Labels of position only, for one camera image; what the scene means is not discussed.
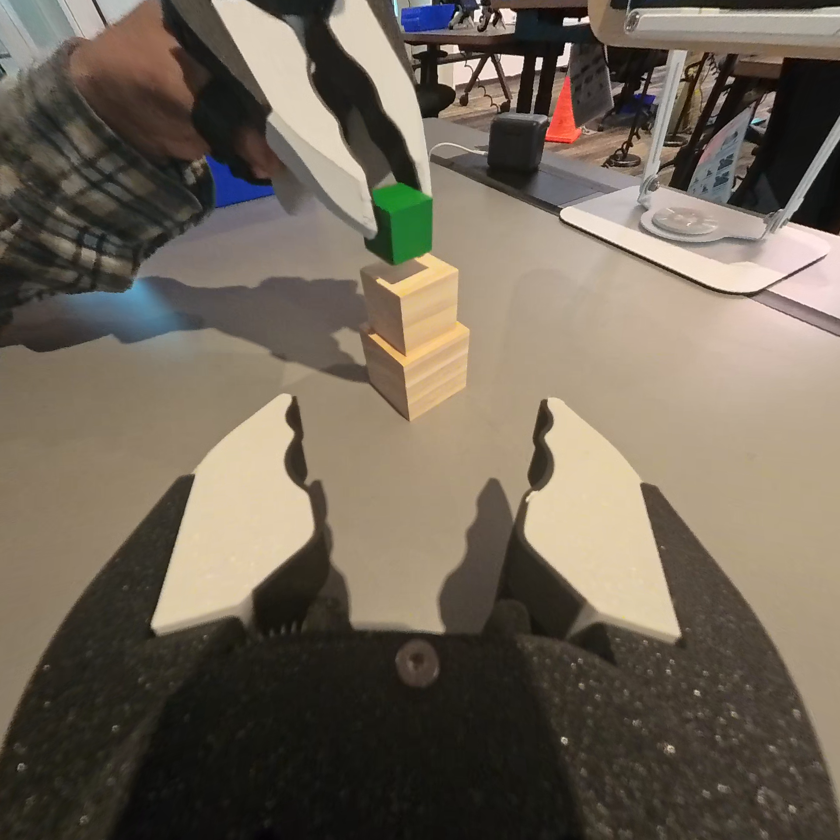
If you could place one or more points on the person's left hand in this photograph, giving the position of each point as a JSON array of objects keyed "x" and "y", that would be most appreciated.
[{"x": 131, "y": 85}]

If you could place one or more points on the orange traffic cone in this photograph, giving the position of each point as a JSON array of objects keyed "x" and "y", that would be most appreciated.
[{"x": 564, "y": 121}]

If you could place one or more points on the person's left forearm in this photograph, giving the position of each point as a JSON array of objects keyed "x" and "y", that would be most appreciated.
[{"x": 79, "y": 197}]

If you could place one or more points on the grey printed sign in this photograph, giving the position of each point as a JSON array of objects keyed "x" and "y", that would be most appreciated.
[{"x": 590, "y": 85}]

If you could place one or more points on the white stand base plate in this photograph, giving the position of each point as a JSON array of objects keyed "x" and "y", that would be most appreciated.
[{"x": 754, "y": 262}]

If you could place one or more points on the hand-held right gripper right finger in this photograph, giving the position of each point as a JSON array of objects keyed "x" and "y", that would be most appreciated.
[{"x": 590, "y": 538}]

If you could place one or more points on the black desk strip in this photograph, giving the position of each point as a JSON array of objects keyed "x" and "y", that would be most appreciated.
[{"x": 571, "y": 187}]

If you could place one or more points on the large pale wooden cube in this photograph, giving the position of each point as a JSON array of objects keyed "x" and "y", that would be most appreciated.
[{"x": 420, "y": 380}]

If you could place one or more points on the blue plastic bin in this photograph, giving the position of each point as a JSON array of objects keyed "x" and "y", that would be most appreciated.
[{"x": 236, "y": 193}]

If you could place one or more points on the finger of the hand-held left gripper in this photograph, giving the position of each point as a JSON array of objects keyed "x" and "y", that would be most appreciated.
[
  {"x": 308, "y": 131},
  {"x": 394, "y": 72}
]

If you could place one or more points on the printed display card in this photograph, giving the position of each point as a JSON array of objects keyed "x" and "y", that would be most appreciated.
[{"x": 722, "y": 164}]

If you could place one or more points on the dark wooden table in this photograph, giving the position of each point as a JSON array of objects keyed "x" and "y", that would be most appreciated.
[{"x": 472, "y": 36}]

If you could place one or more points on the white tablet stand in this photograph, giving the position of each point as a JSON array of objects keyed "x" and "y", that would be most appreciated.
[{"x": 663, "y": 131}]

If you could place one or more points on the medium pale wooden cube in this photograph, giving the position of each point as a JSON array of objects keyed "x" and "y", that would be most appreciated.
[{"x": 420, "y": 308}]

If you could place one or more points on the dark grey cube device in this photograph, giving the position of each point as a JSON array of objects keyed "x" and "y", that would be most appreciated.
[{"x": 518, "y": 144}]

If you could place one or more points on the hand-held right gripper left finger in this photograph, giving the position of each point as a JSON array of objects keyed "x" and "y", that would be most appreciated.
[{"x": 243, "y": 518}]

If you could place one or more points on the green wooden cube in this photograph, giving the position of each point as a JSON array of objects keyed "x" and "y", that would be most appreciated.
[{"x": 403, "y": 226}]

